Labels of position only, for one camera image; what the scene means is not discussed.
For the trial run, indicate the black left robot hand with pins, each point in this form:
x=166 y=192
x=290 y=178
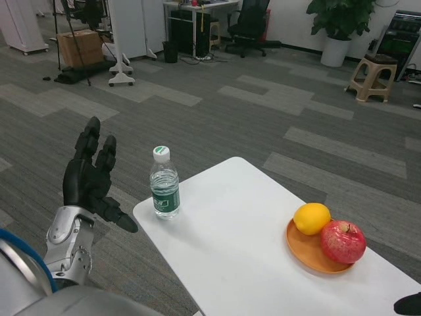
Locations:
x=82 y=181

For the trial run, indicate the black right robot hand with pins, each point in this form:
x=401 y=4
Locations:
x=411 y=306

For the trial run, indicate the clear green-label water bottle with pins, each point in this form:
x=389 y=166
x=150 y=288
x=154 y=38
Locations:
x=164 y=204

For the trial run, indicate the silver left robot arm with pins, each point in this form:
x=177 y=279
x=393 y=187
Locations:
x=65 y=237

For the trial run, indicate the red apple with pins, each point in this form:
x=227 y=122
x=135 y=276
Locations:
x=343 y=243

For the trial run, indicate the orange round plate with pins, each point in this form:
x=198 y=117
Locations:
x=306 y=253

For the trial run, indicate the brown cardboard box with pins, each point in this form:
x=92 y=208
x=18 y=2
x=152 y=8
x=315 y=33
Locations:
x=85 y=49

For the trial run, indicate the yellow lemon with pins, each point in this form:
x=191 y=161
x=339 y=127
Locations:
x=310 y=219

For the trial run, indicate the black waste bin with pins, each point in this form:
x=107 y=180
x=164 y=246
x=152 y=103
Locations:
x=170 y=52

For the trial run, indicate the black tripod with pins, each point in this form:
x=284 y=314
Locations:
x=69 y=23

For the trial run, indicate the white wheeled partition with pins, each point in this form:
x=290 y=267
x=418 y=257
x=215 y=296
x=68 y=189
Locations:
x=126 y=26
x=153 y=23

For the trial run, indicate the white wheeled cabinet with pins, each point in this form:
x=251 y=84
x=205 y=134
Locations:
x=23 y=23

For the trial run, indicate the black office chair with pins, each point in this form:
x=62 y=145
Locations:
x=92 y=11
x=250 y=19

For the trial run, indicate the white power strip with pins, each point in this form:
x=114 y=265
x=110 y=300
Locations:
x=202 y=57

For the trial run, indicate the black computer tower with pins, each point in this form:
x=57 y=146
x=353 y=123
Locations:
x=184 y=33

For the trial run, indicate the small beige stool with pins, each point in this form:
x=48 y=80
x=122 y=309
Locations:
x=215 y=33

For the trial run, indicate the white office desk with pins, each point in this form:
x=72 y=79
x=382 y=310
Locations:
x=184 y=5

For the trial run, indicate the beige plastic stool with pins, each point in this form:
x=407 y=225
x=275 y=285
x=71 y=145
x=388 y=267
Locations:
x=378 y=61

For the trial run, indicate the black green-lit computer case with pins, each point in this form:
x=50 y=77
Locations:
x=398 y=42

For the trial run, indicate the white plant pot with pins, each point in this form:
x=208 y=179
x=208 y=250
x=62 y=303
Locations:
x=335 y=52

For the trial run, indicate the green potted plant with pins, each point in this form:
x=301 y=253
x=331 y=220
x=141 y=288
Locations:
x=342 y=16

